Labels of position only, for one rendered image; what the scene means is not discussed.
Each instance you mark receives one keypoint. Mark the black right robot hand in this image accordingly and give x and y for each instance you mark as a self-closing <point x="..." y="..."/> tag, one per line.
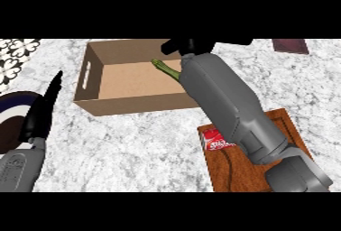
<point x="191" y="45"/>

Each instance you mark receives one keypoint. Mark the green squash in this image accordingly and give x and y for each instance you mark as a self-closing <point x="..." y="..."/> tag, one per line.
<point x="168" y="69"/>

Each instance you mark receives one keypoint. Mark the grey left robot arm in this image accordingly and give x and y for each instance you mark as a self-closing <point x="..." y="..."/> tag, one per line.
<point x="20" y="168"/>

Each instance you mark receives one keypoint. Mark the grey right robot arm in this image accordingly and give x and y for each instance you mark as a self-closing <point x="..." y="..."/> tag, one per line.
<point x="231" y="105"/>

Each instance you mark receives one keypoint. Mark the brown cardboard box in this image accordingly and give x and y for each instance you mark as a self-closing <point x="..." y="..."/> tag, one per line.
<point x="129" y="81"/>

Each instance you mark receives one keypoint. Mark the brown wooden cutting board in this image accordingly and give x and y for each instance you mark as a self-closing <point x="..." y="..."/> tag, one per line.
<point x="240" y="162"/>

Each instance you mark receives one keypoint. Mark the dark maroon flat object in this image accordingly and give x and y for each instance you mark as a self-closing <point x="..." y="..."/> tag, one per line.
<point x="292" y="46"/>

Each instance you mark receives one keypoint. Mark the red can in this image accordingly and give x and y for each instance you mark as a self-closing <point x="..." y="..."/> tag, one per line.
<point x="215" y="140"/>

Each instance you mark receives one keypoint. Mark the black white patterned mat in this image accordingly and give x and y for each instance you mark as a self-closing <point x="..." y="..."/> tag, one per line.
<point x="14" y="60"/>

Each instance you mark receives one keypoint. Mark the dark blue white plate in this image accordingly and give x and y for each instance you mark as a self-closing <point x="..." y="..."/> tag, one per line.
<point x="14" y="120"/>

